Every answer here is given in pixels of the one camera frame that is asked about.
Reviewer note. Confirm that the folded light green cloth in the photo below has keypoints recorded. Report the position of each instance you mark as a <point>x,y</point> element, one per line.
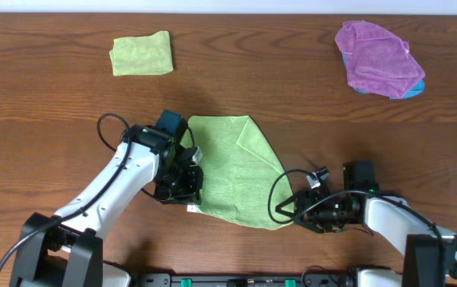
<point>142,56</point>

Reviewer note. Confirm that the blue cloth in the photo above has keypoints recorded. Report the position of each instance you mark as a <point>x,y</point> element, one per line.
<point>415,91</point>

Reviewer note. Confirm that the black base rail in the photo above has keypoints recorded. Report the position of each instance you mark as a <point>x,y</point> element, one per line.
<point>308,280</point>

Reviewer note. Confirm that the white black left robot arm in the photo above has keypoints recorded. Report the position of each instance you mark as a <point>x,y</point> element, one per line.
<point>66,249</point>

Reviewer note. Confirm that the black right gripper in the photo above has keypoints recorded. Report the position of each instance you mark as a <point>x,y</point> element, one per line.
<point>300,209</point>

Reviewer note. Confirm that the purple cloth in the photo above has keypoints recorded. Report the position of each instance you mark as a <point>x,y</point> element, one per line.
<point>378,61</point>

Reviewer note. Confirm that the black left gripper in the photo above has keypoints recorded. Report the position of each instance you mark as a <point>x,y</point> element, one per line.
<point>191,183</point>

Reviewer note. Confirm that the light green cloth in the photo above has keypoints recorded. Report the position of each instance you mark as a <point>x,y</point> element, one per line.
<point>240,172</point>
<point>142,56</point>

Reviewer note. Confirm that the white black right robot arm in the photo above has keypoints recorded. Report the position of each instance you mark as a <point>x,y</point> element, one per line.
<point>429,250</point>

